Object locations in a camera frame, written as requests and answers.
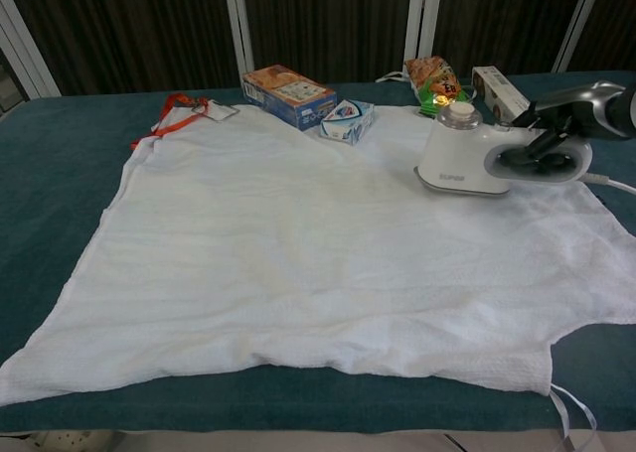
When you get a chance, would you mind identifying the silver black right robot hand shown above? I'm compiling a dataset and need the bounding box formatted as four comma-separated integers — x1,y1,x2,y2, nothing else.
496,79,627,169

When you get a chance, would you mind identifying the white handheld steam iron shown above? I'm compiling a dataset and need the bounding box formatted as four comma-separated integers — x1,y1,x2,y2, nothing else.
412,101,636,199

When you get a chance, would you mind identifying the long white wrap box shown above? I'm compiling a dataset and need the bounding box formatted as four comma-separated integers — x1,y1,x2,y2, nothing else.
470,65,531,124

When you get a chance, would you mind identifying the dark slatted partition panel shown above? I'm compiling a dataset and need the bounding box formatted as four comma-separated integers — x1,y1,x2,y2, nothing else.
409,0,602,78
554,0,636,74
0,0,254,98
223,0,443,86

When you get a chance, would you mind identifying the green orange snack bag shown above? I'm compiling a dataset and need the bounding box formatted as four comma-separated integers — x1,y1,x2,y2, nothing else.
404,56,476,120

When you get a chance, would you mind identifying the blue white soap box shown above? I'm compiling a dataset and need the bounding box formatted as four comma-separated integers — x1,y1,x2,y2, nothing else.
319,99,377,148

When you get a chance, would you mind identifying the orange blue biscuit box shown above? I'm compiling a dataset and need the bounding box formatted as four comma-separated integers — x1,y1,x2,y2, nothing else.
240,64,338,133

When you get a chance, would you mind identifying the white sleeveless shirt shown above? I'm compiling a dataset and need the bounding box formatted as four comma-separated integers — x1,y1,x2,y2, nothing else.
0,102,636,452

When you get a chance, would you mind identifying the teal table cover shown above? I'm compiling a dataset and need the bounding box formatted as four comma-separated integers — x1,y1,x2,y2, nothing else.
0,72,636,433

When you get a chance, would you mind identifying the red lanyard with badge holder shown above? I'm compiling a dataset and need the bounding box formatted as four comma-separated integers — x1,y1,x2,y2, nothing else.
129,92,239,151

